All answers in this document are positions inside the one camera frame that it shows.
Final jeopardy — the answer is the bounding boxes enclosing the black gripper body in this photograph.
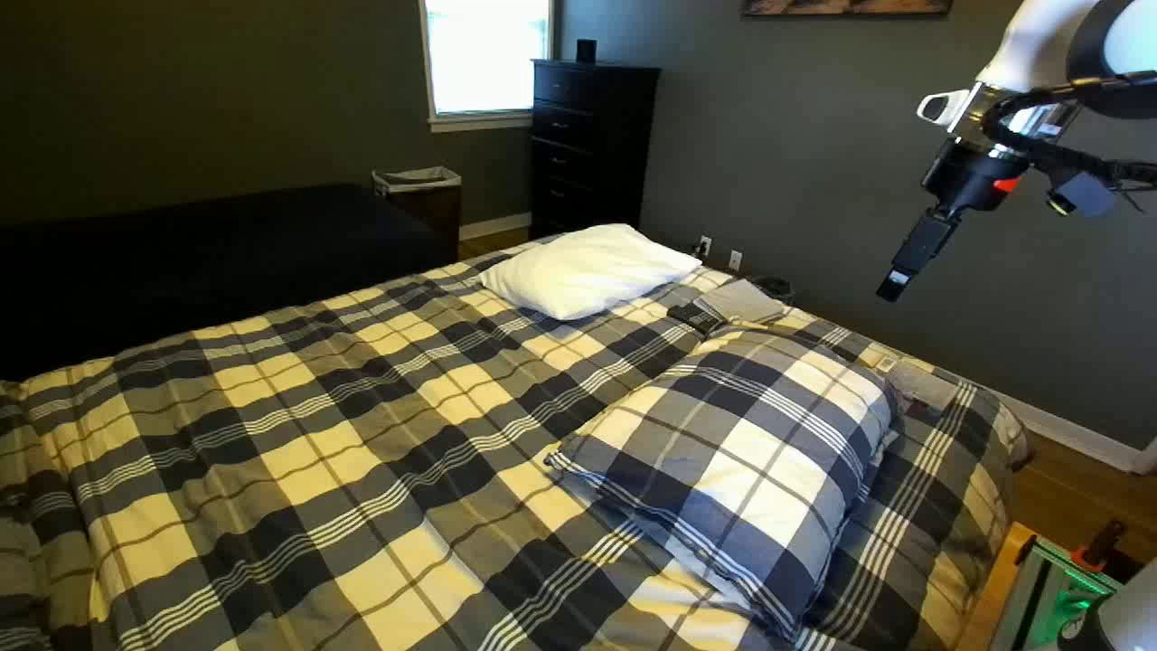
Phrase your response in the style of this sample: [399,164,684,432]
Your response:
[918,135,1032,225]

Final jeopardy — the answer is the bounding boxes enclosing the blue white plaid pillow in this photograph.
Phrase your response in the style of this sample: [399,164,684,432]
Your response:
[548,322,903,643]

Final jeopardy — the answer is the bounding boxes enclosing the folded grey cloth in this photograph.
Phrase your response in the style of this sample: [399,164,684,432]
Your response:
[666,278,797,338]

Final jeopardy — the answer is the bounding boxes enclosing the black dresser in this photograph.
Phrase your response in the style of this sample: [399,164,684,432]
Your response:
[528,57,666,243]

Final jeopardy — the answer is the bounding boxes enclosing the green white stand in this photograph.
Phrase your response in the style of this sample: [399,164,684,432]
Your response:
[998,536,1124,651]

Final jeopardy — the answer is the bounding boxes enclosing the grey white rounded object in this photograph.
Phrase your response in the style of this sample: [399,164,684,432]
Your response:
[1088,563,1157,651]

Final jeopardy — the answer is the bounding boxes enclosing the dark bin with grey liner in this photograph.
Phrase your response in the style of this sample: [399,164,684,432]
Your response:
[369,164,468,264]

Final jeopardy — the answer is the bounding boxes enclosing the black sofa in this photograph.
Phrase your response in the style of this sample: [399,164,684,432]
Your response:
[0,180,468,382]

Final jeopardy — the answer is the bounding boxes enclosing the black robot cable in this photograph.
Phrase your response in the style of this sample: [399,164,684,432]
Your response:
[980,102,1157,190]

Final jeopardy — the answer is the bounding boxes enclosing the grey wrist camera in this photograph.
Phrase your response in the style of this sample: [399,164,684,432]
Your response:
[1044,168,1130,225]

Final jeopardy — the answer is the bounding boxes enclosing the light wooden frame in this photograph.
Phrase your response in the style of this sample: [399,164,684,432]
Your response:
[954,518,1043,651]

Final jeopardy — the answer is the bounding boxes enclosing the bright window white frame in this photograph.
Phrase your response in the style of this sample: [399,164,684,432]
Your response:
[415,0,566,135]

